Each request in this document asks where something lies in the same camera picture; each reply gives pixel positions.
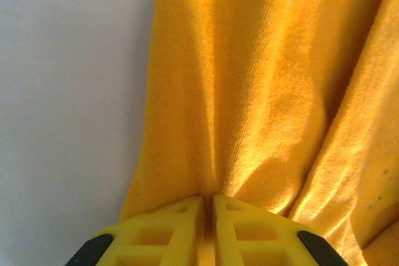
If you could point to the yellow t-shirt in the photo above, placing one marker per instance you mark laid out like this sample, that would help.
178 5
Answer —
265 76

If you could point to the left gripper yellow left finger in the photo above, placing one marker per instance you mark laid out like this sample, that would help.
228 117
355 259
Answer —
156 235

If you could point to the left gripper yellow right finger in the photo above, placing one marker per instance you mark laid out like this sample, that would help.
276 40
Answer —
258 235

